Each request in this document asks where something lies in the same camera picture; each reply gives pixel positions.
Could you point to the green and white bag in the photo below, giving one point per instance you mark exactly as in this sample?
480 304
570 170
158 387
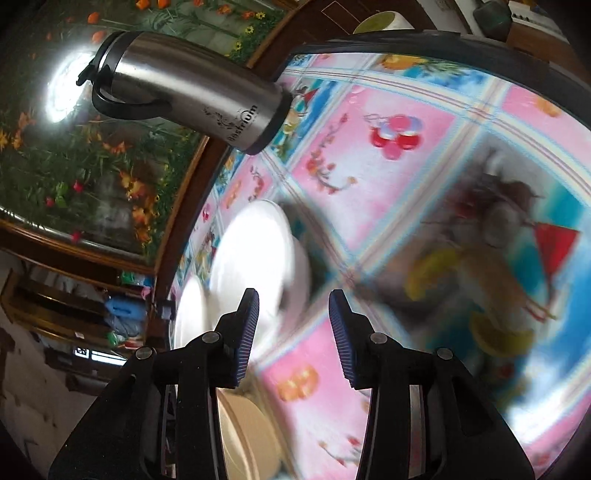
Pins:
135 279

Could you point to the small white foam bowl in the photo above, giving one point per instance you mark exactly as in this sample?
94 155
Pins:
191 314

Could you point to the large white foam bowl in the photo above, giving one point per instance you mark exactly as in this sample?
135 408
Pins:
258 249

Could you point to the blue thermos flask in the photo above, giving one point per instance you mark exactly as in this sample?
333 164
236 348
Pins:
124 307

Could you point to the large beige plastic bowl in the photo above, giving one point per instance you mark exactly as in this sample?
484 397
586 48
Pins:
249 429

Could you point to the green rimmed bin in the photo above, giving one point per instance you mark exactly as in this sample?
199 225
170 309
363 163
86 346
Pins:
376 21

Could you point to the window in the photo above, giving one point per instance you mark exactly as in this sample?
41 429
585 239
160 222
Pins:
99 356

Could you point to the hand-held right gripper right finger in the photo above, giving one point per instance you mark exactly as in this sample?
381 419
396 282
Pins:
341 337

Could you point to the floral glass panel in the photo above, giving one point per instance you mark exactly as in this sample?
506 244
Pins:
92 175

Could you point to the black framed table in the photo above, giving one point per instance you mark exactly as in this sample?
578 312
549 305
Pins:
461 39

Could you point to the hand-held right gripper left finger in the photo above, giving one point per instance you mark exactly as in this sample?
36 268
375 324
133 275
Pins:
247 337

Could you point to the stainless steel thermos jug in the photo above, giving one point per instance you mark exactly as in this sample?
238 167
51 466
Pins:
184 87

